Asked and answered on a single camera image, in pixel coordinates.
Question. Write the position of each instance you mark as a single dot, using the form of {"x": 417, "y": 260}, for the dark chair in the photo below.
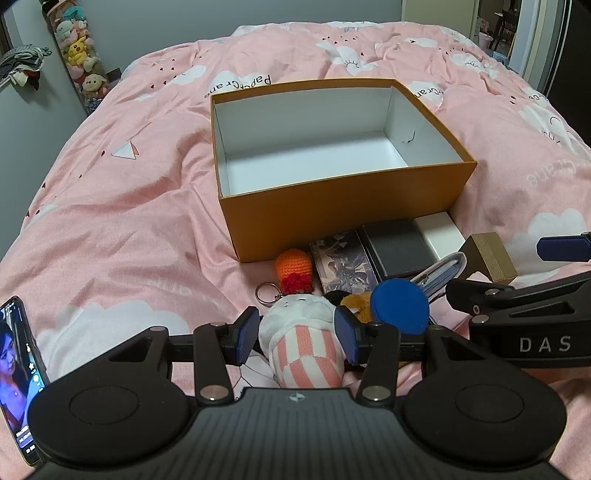
{"x": 503, "y": 27}

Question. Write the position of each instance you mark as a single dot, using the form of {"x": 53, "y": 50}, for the silver metal tool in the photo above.
{"x": 438, "y": 274}

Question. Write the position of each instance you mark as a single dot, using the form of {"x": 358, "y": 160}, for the purple illustrated card box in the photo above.
{"x": 344, "y": 263}

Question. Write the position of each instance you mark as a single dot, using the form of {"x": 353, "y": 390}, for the pink cloud print blanket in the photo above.
{"x": 138, "y": 207}

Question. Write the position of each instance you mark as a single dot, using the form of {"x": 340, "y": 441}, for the blue round disc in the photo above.
{"x": 399, "y": 304}

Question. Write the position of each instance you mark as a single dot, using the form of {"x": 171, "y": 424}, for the white pink checked plush toy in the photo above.
{"x": 300, "y": 350}

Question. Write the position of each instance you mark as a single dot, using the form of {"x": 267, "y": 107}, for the dark window frame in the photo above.
{"x": 5, "y": 32}

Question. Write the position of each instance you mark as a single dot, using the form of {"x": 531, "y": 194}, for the black box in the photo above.
{"x": 397, "y": 251}

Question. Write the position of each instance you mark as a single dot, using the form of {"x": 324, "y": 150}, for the orange cardboard box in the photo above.
{"x": 323, "y": 212}

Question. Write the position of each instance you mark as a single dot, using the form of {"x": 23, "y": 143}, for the white small box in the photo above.
{"x": 441, "y": 233}

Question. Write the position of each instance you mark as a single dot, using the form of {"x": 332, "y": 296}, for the pale door frame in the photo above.
{"x": 531, "y": 37}

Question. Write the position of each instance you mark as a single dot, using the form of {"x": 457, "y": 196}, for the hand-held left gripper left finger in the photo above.
{"x": 247, "y": 334}

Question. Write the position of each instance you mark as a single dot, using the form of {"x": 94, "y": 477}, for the grey striped cloth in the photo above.
{"x": 23, "y": 60}

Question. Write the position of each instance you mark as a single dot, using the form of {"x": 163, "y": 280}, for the gold small box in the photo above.
{"x": 489, "y": 254}

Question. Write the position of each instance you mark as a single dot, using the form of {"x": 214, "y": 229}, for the clear tube of plush toys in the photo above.
{"x": 78, "y": 50}

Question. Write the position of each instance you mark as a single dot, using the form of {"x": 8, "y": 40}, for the pink bin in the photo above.
{"x": 485, "y": 39}

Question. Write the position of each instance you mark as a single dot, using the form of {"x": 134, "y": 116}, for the cream door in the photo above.
{"x": 438, "y": 9}

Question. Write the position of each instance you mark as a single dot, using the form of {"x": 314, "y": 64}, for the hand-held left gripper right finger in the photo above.
{"x": 347, "y": 337}

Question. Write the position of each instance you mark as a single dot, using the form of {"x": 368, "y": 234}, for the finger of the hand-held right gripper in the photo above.
{"x": 563, "y": 248}
{"x": 489, "y": 297}

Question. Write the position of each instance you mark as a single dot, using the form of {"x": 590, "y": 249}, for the tiger plush toy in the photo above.
{"x": 355, "y": 304}

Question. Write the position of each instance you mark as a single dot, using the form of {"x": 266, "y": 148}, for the black smartphone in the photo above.
{"x": 18, "y": 369}

